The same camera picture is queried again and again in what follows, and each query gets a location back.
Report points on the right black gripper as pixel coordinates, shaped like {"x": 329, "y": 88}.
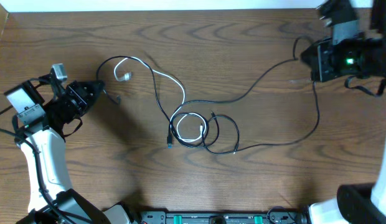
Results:
{"x": 323, "y": 68}

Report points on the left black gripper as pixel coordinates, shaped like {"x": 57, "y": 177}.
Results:
{"x": 78, "y": 94}

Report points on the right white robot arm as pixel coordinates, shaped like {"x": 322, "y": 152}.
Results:
{"x": 353, "y": 54}

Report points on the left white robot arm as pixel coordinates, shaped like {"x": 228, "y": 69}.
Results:
{"x": 42, "y": 140}

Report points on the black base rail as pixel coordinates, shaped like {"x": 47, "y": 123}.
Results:
{"x": 276, "y": 215}

